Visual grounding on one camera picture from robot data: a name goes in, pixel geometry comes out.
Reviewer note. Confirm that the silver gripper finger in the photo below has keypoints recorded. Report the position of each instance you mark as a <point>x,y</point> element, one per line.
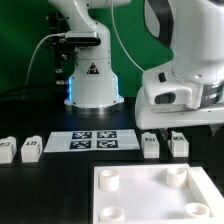
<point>214,128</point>
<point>166,134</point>

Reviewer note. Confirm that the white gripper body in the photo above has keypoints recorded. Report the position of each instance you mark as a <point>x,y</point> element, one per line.
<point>147,117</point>

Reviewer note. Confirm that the white square tabletop tray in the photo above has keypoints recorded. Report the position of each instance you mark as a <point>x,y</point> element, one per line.
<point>155,194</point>

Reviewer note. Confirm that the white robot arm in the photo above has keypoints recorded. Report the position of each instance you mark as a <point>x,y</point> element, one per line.
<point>192,29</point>

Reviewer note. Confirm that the white sheet with markers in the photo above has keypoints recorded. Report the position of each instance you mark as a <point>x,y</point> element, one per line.
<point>94,140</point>

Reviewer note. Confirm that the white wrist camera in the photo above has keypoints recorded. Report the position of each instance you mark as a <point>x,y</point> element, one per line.
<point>162,86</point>

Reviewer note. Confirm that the black camera on mount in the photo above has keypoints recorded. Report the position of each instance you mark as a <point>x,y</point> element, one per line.
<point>82,38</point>

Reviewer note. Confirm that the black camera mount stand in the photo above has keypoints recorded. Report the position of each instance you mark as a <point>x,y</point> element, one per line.
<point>62,51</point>

